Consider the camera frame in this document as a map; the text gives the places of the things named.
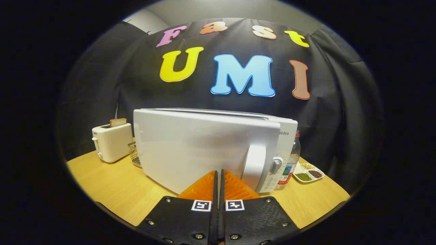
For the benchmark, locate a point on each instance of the plastic bottle with red label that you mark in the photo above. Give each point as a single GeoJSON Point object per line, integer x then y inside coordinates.
{"type": "Point", "coordinates": [291, 163]}

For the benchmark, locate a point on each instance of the cream toaster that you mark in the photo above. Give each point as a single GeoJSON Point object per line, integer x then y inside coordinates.
{"type": "Point", "coordinates": [114, 143]}

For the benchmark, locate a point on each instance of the white microwave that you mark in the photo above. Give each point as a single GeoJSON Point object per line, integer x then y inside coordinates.
{"type": "Point", "coordinates": [197, 146]}

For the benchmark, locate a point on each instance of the toast slice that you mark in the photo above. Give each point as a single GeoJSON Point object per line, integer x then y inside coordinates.
{"type": "Point", "coordinates": [118, 122]}

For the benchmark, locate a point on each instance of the white divided dish of beans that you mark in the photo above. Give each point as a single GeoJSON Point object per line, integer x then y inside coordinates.
{"type": "Point", "coordinates": [308, 174]}

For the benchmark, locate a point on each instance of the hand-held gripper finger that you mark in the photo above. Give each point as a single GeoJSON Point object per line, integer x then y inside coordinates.
{"type": "Point", "coordinates": [214, 211]}
{"type": "Point", "coordinates": [221, 211]}

